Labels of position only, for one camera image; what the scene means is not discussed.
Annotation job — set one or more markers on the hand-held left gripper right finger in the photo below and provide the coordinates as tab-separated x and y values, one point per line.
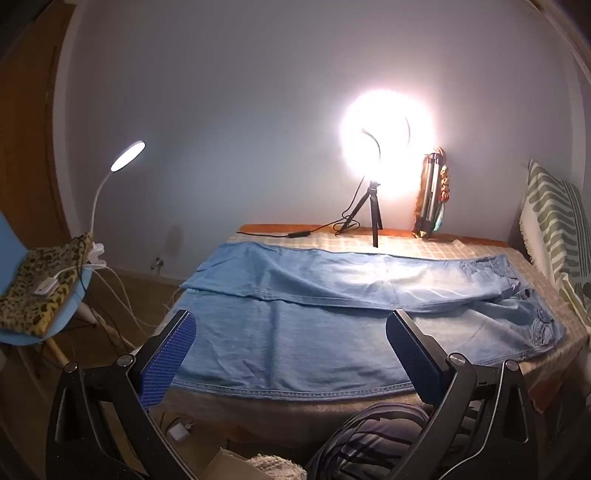
411	360

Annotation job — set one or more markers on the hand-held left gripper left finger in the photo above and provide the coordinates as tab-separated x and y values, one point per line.
168	357

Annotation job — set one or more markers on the blue denim pants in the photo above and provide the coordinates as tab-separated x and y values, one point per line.
300	332

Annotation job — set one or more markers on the white charger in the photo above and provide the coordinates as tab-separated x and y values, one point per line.
178	431

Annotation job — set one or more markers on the person's dark striped clothing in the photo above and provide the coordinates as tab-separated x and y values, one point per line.
369	438

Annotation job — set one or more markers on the blue chair with wooden legs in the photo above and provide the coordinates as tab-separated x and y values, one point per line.
76	295

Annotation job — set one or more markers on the cardboard box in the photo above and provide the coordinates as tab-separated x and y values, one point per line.
221	466

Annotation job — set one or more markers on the cream knitted cloth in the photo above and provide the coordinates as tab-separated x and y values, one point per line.
277	468

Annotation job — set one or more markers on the leopard print cloth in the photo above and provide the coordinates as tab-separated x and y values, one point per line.
23	300

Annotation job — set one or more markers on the cloth-wrapped metal stand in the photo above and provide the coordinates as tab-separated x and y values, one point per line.
429	194

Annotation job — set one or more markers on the green white striped pillow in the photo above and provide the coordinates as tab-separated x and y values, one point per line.
554	217

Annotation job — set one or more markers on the white gooseneck clamp lamp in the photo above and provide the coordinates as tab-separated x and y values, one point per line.
129	154

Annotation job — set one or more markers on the wall pipe valve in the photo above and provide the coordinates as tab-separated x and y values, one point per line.
158	264

